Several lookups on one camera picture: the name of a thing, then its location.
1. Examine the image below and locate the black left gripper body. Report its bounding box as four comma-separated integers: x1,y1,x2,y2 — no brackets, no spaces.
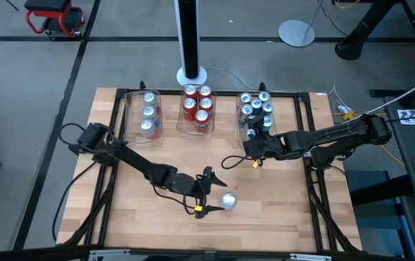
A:
172,167,214,219

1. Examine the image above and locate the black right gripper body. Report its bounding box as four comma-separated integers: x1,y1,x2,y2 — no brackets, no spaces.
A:
243,134,287,160

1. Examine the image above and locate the clear plastic bin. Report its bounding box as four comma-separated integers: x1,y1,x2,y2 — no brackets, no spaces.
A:
122,89,164,148
235,91,277,150
176,83,218,141

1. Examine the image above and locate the red Fanta soda can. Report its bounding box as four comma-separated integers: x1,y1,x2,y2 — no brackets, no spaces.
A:
198,97,214,119
194,109,210,133
183,83,198,99
198,84,214,101
182,96,198,122

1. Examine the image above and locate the Spindrift grapefruit can orange label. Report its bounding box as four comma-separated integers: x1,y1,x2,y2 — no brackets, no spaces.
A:
138,117,160,141

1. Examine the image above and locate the Spindrift lemon can blue label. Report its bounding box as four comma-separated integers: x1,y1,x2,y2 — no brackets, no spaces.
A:
141,105,162,124

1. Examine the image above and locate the Spindrift sparkling water can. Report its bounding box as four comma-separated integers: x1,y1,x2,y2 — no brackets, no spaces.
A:
142,91,161,109

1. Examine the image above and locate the Spindrift can pink label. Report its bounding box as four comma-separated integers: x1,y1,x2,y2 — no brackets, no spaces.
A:
219,191,238,211

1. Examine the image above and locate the grey round base pole stand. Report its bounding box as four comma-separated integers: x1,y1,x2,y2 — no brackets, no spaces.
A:
277,0,326,48

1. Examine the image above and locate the red black rolling stool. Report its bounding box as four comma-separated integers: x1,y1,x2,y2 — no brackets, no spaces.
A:
23,0,85,37

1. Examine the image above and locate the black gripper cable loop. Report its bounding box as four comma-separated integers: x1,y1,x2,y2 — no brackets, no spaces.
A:
221,154,257,170

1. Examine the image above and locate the black aluminium table frame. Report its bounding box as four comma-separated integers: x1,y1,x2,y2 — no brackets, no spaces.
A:
56,80,363,254

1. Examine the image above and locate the white floor cable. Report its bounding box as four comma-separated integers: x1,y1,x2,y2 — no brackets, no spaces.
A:
202,65,302,94

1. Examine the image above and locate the silver metal bracket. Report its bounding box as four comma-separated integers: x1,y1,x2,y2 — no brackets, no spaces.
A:
88,249,133,261
289,253,333,261

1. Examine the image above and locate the black floor stand frame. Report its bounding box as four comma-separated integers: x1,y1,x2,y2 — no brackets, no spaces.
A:
335,0,415,72

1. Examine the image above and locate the yellow floor cable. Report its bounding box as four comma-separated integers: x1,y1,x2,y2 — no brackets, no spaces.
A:
332,111,406,168

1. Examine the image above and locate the black floor cable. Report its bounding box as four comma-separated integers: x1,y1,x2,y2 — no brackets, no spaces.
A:
51,161,98,243

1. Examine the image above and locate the thick white cable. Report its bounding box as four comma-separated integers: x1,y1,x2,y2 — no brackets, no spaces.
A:
337,70,415,126

